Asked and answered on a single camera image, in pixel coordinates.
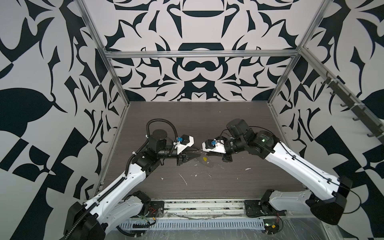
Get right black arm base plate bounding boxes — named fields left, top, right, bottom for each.
left=244, top=200, right=286, bottom=218

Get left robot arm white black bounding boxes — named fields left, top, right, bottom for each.
left=63, top=130, right=195, bottom=240

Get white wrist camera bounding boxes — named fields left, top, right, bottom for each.
left=202, top=139, right=226, bottom=154
left=175, top=135, right=195, bottom=155

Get black wall hook rail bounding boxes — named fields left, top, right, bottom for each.
left=320, top=72, right=384, bottom=145

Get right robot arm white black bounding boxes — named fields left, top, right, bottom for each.
left=202, top=119, right=353, bottom=225

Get aluminium frame rails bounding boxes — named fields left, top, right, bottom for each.
left=73, top=0, right=384, bottom=199

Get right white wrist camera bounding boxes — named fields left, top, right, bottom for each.
left=202, top=139, right=226, bottom=154

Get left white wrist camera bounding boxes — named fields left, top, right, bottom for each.
left=175, top=135, right=195, bottom=155

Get white slotted cable duct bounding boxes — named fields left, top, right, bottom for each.
left=120, top=219, right=265, bottom=231

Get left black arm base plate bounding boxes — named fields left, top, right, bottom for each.
left=141, top=201, right=165, bottom=218

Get small circuit board green led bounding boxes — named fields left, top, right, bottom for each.
left=263, top=218, right=284, bottom=235

